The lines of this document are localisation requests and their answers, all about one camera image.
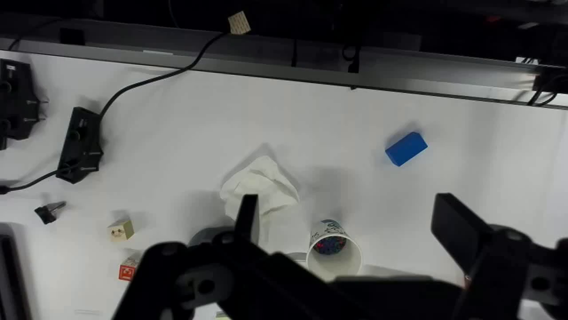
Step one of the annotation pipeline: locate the blue rectangular block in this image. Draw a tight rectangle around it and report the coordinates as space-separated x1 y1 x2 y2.
384 129 430 168

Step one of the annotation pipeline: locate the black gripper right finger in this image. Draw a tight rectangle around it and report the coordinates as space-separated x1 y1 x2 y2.
430 191 494 280

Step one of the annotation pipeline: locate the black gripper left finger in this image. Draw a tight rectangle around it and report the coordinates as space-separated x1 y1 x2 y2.
233 191 262 244

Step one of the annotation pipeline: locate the black camera cable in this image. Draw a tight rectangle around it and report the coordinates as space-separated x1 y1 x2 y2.
97 29 232 122
0 166 77 195

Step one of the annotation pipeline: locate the black power adapter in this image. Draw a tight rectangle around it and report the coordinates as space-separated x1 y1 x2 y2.
58 104 105 184

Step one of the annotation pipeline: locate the beige cube with dots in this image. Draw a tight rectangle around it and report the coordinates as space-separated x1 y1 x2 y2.
107 214 136 241

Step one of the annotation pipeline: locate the printed white paper cup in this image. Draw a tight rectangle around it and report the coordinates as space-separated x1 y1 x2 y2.
306 216 363 280

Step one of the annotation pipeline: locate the grey aluminium rail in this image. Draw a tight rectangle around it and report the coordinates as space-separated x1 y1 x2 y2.
0 33 568 109

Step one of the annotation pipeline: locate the small red cube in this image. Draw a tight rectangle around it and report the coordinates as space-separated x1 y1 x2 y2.
118 253 145 282

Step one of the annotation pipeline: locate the black table camera unit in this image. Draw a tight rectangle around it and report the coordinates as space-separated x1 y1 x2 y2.
0 58 43 150

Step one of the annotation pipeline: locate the beige foam piece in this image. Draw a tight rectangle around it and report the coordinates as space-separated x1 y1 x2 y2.
228 8 255 35

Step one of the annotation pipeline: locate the small black clip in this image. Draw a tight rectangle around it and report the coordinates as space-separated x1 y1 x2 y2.
34 198 68 225

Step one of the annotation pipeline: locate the crumpled white tissue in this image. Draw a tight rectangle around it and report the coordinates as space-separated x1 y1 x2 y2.
219 141 303 221

